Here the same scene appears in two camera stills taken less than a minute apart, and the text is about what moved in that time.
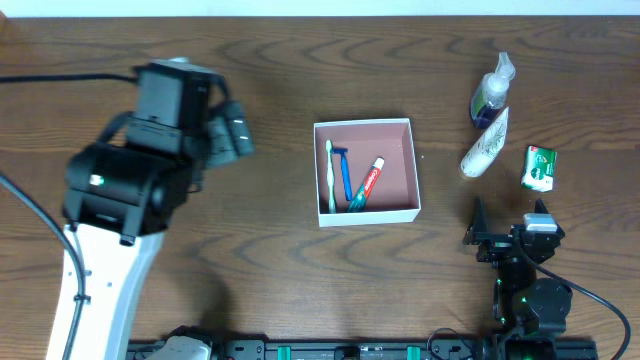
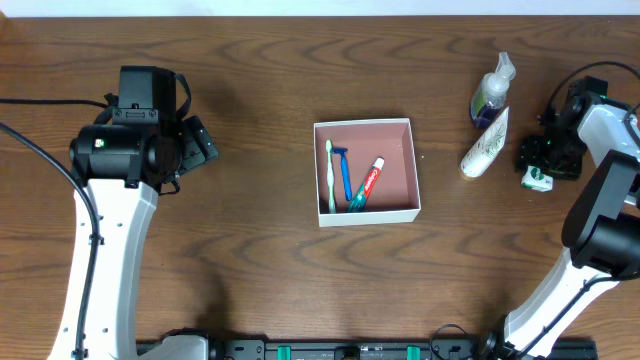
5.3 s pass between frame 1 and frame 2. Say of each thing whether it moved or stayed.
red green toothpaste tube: stayed
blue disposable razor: stayed
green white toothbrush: stayed
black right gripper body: moved
